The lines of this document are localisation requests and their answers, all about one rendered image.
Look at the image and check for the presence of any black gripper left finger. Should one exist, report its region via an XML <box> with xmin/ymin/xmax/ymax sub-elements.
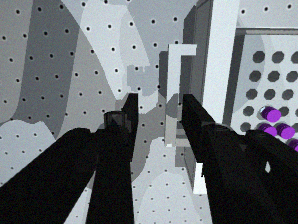
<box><xmin>0</xmin><ymin>93</ymin><xmax>138</xmax><ymax>224</ymax></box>

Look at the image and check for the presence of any grey block with round holes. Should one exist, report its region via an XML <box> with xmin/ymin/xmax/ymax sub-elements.
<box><xmin>222</xmin><ymin>35</ymin><xmax>298</xmax><ymax>139</ymax></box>

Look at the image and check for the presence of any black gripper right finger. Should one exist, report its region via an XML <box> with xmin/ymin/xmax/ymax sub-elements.
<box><xmin>181</xmin><ymin>94</ymin><xmax>298</xmax><ymax>224</ymax></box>

